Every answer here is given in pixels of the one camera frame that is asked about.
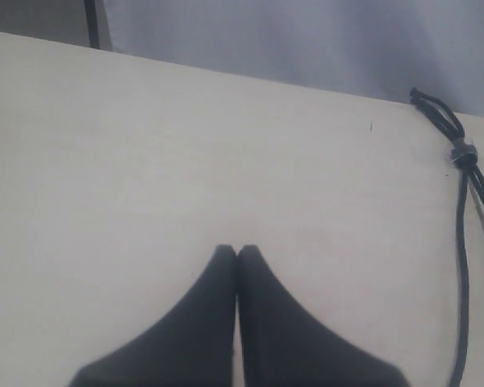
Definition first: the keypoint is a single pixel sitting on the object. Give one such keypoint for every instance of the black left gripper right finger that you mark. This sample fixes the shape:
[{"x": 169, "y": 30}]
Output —
[{"x": 284, "y": 345}]

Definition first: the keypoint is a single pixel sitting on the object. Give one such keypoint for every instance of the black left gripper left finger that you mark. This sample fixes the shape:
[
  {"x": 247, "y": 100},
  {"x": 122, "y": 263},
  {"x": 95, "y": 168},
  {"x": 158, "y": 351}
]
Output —
[{"x": 192, "y": 345}]

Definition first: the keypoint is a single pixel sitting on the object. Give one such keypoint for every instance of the grey backdrop cloth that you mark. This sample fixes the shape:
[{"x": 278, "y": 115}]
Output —
[{"x": 378, "y": 49}]

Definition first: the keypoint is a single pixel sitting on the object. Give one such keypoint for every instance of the black stand pole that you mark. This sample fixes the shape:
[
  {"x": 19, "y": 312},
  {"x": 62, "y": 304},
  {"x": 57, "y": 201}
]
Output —
[{"x": 92, "y": 23}]

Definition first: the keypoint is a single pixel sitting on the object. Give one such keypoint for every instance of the grey tape around cable bundle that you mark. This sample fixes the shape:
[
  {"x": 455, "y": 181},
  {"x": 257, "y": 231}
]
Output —
[{"x": 463, "y": 155}]

